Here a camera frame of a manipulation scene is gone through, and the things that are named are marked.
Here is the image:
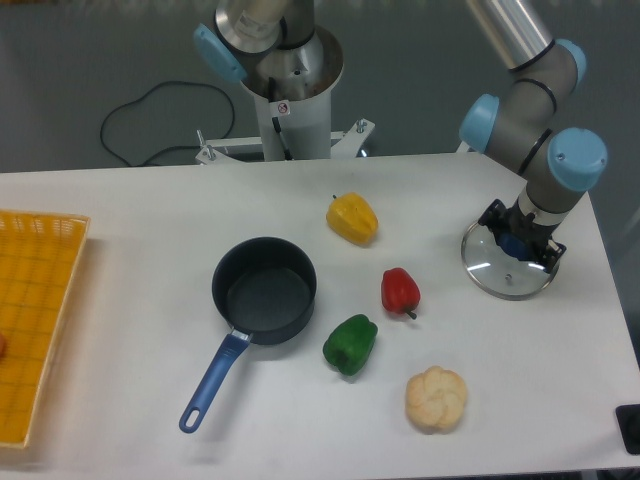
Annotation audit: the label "black gripper body blue part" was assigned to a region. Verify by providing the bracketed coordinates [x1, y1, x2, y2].
[487, 203, 558, 263]

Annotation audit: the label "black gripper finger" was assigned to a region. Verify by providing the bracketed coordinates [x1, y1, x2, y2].
[477, 199, 506, 230]
[535, 239, 567, 274]

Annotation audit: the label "glass pot lid steel rim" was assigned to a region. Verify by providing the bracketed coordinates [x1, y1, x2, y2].
[461, 222, 559, 301]

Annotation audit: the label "beige bread roll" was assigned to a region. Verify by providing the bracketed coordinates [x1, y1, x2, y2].
[405, 365, 468, 433]

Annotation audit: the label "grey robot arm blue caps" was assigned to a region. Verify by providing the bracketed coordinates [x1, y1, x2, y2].
[193, 1, 608, 273]

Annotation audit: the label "red bell pepper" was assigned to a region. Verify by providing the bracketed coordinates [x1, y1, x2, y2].
[381, 267, 421, 320]

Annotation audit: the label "yellow bell pepper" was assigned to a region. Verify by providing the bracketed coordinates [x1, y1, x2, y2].
[326, 192, 379, 246]

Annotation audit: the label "black device at table corner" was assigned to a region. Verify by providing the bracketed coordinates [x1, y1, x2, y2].
[615, 404, 640, 455]

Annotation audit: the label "green bell pepper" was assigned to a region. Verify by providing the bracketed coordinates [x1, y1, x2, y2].
[322, 314, 378, 376]

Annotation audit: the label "yellow woven basket tray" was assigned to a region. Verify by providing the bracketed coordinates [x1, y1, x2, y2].
[1, 210, 90, 449]

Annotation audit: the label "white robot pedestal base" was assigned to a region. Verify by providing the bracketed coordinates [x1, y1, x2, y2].
[193, 25, 375, 161]

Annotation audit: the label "dark saucepan blue handle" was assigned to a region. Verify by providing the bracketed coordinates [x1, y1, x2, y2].
[179, 237, 317, 434]

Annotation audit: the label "black floor cable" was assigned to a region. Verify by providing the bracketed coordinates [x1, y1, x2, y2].
[100, 80, 236, 168]

